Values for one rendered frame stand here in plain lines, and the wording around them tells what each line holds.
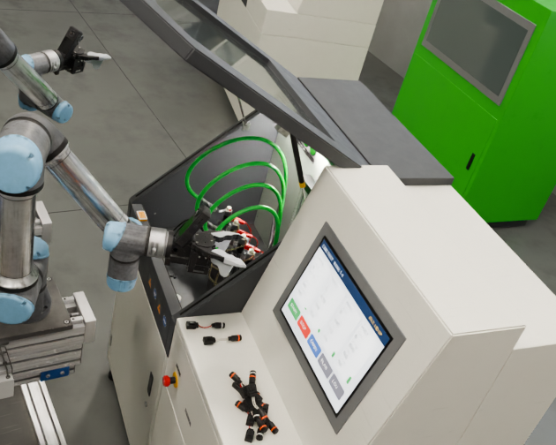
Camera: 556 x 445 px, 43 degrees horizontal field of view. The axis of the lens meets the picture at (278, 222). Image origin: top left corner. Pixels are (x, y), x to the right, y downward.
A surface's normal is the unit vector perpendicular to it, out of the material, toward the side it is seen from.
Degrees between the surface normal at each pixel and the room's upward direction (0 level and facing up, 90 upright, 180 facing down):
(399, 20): 90
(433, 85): 90
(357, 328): 76
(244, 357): 0
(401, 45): 90
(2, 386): 90
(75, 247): 0
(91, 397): 0
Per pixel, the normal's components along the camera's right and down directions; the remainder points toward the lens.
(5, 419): 0.23, -0.80
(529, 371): 0.36, 0.60
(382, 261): -0.82, -0.16
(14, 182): 0.09, 0.47
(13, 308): 0.03, 0.68
